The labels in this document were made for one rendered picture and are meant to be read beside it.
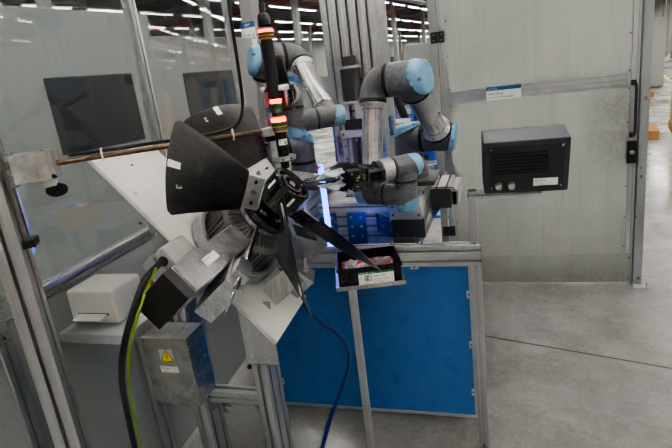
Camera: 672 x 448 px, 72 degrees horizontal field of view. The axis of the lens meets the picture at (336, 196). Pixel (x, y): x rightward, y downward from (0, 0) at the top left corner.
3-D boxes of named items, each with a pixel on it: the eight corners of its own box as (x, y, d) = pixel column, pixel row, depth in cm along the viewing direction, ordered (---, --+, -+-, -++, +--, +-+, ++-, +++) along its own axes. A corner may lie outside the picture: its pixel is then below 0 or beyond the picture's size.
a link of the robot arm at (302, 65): (305, 58, 197) (345, 133, 168) (280, 61, 194) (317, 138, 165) (307, 34, 189) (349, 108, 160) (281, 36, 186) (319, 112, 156)
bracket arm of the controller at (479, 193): (467, 200, 161) (467, 191, 160) (467, 197, 164) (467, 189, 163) (541, 196, 155) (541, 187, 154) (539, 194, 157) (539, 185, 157)
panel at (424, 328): (284, 404, 205) (260, 267, 189) (285, 402, 207) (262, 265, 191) (477, 418, 184) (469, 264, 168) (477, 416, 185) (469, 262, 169)
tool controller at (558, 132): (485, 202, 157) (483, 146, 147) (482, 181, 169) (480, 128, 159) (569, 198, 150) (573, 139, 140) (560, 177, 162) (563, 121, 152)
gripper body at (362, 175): (351, 170, 141) (385, 163, 145) (339, 164, 149) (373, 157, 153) (352, 193, 144) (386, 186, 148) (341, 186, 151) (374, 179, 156)
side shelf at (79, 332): (60, 342, 137) (57, 333, 136) (137, 287, 171) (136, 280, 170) (128, 345, 131) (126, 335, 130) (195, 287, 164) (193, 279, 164)
